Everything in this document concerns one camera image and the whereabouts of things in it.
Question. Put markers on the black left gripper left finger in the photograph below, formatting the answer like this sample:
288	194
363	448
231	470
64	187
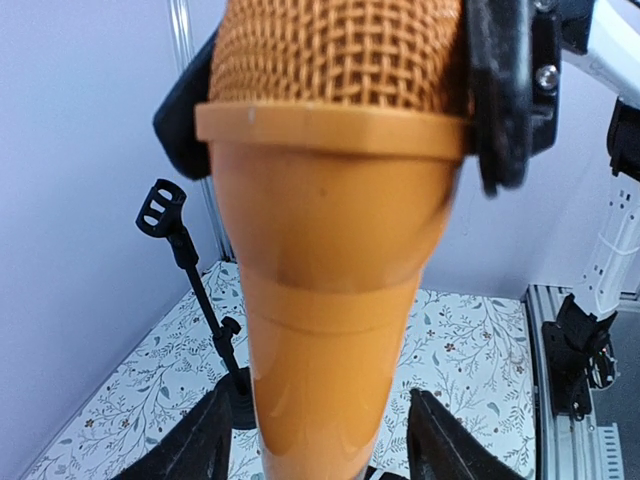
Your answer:
198	447

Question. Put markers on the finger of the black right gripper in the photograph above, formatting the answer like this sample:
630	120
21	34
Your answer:
514	58
170	124

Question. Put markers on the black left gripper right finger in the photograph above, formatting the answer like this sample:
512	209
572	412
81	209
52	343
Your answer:
439	447

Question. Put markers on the tall black mic stand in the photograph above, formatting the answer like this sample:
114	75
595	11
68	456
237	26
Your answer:
161	217

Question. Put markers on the orange microphone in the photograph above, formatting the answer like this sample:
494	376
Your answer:
335	132

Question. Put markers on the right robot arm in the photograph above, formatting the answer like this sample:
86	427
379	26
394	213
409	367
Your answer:
596	39

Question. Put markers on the right aluminium frame post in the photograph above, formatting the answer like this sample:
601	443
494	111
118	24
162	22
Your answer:
193	65

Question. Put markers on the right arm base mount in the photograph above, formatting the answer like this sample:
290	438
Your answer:
579	357

